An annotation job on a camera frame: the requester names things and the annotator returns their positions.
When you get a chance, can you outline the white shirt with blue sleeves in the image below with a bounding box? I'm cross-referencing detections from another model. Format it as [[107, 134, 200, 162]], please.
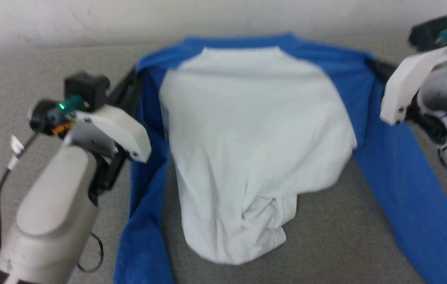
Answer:
[[114, 33, 447, 284]]

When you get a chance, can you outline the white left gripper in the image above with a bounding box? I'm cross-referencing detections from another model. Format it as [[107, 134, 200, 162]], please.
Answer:
[[65, 66, 152, 206]]

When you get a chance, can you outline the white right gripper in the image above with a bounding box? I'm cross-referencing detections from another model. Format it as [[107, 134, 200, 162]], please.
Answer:
[[365, 43, 447, 144]]

